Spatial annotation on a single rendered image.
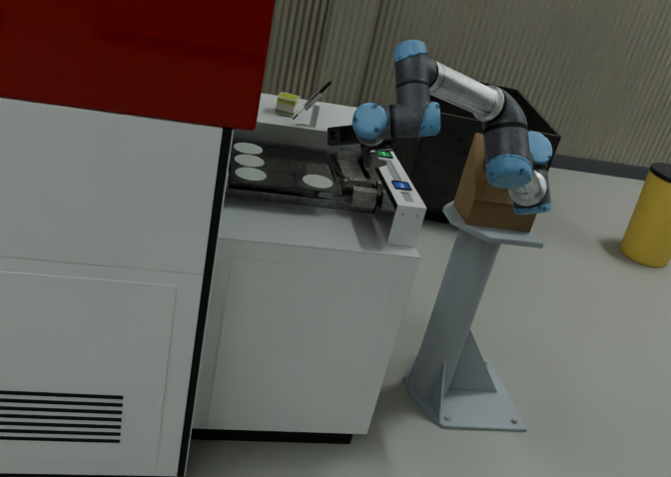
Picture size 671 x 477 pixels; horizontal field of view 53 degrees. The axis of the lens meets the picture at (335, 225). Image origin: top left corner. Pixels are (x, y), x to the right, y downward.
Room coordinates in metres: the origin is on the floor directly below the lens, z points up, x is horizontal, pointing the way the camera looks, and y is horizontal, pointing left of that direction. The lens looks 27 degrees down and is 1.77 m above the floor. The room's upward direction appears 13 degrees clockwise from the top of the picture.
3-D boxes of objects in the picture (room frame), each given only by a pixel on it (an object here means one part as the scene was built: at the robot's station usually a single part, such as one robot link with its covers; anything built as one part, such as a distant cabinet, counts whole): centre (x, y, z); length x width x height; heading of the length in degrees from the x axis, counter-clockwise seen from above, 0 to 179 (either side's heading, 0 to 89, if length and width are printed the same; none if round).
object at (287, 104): (2.43, 0.28, 1.00); 0.07 x 0.07 x 0.07; 86
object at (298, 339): (2.19, 0.14, 0.41); 0.96 x 0.64 x 0.82; 15
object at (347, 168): (2.17, -0.03, 0.87); 0.36 x 0.08 x 0.03; 15
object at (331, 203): (1.99, 0.14, 0.84); 0.50 x 0.02 x 0.03; 105
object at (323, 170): (2.09, 0.22, 0.90); 0.34 x 0.34 x 0.01; 15
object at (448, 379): (2.25, -0.63, 0.41); 0.51 x 0.44 x 0.82; 104
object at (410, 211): (2.12, -0.14, 0.89); 0.55 x 0.09 x 0.14; 15
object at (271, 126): (2.48, 0.23, 0.89); 0.62 x 0.35 x 0.14; 105
